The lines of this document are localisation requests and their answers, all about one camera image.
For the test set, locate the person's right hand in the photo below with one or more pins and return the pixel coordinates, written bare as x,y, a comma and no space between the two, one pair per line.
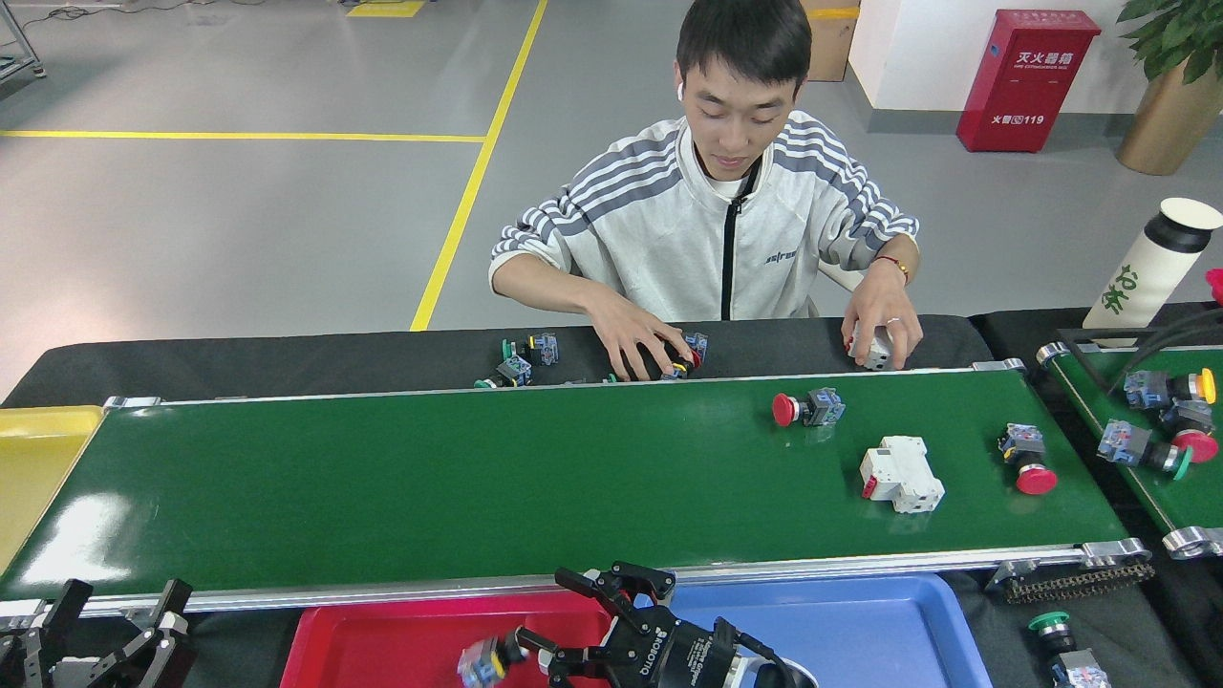
626,334

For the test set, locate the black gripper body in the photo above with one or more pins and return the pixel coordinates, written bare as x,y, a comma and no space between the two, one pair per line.
669,655

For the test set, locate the yellow push button switch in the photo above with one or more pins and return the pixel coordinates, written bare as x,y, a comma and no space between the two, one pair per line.
1151,389

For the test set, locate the green push button switch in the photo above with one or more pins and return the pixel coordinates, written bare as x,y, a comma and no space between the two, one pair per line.
545,347
516,370
1123,442
1051,626

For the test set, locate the red fire extinguisher cabinet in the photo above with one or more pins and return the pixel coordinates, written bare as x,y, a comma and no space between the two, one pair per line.
1027,86

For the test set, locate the long green conveyor belt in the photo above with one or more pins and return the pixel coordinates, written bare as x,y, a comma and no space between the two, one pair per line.
478,478

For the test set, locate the person's right forearm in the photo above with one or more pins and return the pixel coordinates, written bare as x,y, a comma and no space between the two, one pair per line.
545,284

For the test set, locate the yellow plastic bin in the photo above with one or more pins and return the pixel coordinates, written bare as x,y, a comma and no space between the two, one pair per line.
38,468

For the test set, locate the black triangular guide frame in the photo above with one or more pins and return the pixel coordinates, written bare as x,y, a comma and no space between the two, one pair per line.
1084,333

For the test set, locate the blue plastic tray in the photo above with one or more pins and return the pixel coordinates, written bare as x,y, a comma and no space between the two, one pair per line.
860,640

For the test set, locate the red push button switch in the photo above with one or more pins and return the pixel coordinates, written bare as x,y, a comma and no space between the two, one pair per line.
1037,480
824,406
696,346
487,661
1196,445

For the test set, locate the short green conveyor belt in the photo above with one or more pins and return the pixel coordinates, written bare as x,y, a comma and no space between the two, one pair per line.
1175,506

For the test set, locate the person's left hand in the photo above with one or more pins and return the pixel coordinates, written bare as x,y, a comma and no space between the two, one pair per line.
889,311

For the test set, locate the potted plant in gold pot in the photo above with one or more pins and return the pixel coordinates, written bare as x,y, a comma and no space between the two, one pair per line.
1166,124

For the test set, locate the brown cardboard box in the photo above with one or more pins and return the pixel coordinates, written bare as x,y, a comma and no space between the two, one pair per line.
829,43

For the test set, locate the person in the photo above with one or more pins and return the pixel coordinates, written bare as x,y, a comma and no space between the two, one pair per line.
669,229

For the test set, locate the person's left forearm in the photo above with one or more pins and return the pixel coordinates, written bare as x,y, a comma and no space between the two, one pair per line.
884,274

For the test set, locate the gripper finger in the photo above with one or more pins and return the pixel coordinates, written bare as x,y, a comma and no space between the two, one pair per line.
583,657
29,659
162,655
642,573

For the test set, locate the white bottle with black cap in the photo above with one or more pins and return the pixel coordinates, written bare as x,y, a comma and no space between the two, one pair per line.
1147,268

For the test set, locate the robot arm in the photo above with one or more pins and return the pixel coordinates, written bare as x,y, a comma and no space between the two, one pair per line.
779,677

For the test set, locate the red plastic tray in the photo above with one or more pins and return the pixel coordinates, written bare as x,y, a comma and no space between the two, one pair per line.
382,640

